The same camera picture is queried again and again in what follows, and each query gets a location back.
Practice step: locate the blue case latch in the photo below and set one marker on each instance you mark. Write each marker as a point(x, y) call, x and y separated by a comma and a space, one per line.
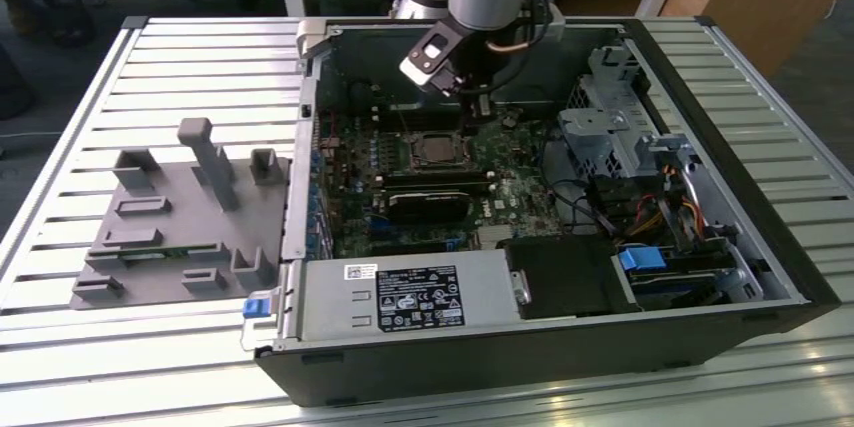
point(261, 304)

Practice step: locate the grey power supply unit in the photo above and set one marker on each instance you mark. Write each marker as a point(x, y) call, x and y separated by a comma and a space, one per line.
point(334, 297)

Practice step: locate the black open PC case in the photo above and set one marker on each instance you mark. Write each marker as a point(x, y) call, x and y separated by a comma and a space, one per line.
point(468, 372)

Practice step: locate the silver metal drive cage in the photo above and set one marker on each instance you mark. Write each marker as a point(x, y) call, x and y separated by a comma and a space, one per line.
point(594, 132)

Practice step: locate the grey plastic drive latch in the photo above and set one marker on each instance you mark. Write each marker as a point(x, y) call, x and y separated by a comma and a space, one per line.
point(741, 282)

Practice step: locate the round coin battery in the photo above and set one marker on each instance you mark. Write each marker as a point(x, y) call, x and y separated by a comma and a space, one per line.
point(509, 122)

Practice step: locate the blue disk carrier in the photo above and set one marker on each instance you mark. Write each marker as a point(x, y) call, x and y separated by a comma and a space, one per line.
point(641, 262)

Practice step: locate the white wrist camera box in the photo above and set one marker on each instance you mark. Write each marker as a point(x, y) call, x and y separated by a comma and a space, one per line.
point(430, 59)

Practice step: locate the black expansion slot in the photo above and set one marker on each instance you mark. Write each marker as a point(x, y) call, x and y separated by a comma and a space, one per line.
point(408, 248)

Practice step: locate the black plastic air shroud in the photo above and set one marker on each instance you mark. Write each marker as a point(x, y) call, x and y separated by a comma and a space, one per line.
point(568, 272)

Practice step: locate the grey parts rack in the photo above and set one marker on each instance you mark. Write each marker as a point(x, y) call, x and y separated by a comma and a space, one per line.
point(187, 197)

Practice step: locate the green motherboard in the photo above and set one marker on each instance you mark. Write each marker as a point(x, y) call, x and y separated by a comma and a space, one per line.
point(521, 192)

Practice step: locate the green RAM stick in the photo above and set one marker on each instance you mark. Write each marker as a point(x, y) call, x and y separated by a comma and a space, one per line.
point(143, 253)

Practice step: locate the black graphics card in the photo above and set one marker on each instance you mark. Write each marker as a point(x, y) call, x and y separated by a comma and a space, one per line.
point(428, 204)

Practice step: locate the small silver chipset heatsink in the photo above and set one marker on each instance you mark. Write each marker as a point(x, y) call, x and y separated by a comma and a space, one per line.
point(494, 235)

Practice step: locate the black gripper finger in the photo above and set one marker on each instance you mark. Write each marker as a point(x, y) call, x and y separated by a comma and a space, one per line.
point(481, 114)

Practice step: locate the CPU socket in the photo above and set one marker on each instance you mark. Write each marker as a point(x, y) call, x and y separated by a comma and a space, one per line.
point(412, 165)

